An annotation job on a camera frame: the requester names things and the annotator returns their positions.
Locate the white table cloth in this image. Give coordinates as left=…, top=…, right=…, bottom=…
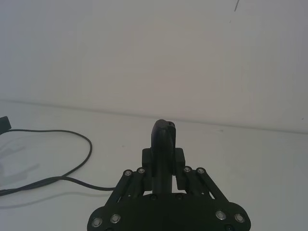
left=0, top=100, right=308, bottom=231

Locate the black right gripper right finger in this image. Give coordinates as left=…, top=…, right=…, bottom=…
left=173, top=148, right=232, bottom=204

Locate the black power cable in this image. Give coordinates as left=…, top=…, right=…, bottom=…
left=0, top=129, right=116, bottom=197

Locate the small black box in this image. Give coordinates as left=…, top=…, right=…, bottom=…
left=0, top=116, right=10, bottom=134

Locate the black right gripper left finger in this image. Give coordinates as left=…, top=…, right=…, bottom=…
left=108, top=148, right=154, bottom=205

